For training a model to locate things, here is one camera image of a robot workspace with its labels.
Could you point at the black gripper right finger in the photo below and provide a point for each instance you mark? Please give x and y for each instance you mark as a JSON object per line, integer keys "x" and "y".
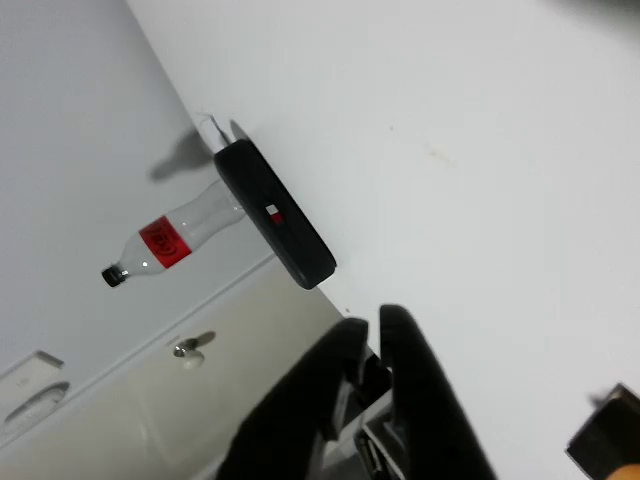
{"x": 430, "y": 415}

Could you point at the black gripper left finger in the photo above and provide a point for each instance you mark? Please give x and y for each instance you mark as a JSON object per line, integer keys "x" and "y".
{"x": 290, "y": 425}

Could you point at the black square pad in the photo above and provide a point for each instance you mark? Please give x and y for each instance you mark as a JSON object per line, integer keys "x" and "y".
{"x": 610, "y": 430}

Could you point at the metal cabinet knob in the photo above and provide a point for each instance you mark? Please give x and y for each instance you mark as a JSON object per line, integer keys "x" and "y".
{"x": 190, "y": 352}

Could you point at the beige cabinet door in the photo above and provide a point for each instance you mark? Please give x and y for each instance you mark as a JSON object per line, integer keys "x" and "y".
{"x": 150, "y": 405}

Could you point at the black case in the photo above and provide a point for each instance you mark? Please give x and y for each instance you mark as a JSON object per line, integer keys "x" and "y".
{"x": 275, "y": 215}

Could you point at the clear cola bottle red label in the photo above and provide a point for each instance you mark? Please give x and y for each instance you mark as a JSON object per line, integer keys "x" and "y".
{"x": 165, "y": 242}

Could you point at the white wall fixture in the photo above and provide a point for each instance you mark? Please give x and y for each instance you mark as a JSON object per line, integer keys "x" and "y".
{"x": 30, "y": 395}

